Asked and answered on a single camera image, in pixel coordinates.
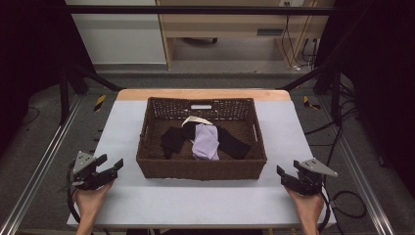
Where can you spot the white table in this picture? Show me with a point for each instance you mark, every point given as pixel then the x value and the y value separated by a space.
pixel 182 202

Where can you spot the aluminium floor rail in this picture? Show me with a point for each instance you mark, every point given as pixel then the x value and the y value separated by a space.
pixel 42 160
pixel 359 169

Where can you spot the black metal stand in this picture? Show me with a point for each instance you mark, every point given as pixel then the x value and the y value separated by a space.
pixel 336 94
pixel 64 94

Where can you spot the person's right hand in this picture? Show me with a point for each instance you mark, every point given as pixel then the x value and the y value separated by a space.
pixel 309 205

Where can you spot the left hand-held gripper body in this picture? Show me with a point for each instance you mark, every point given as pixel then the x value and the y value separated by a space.
pixel 85 178

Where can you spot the black curtain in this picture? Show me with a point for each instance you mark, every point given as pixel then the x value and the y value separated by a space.
pixel 29 58
pixel 378 81

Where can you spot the cream sock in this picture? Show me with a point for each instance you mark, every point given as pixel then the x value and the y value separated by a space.
pixel 195 119

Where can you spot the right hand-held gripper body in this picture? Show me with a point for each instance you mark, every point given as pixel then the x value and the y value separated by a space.
pixel 310 182

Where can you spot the white cabinet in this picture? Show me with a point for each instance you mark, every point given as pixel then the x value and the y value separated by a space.
pixel 120 36

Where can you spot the brown wicker basket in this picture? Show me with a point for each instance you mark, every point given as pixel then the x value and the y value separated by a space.
pixel 202 169

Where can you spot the light wooden desk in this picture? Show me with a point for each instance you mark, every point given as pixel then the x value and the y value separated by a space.
pixel 228 23

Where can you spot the black sock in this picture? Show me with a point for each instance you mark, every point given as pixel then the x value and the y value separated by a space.
pixel 172 140
pixel 233 145

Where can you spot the person's left hand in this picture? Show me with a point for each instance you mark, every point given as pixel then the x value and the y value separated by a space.
pixel 89 202

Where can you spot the lilac sock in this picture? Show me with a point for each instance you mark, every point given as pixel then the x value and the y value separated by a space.
pixel 205 142

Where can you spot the black horizontal frame bar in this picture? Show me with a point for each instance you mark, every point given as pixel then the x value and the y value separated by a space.
pixel 195 9

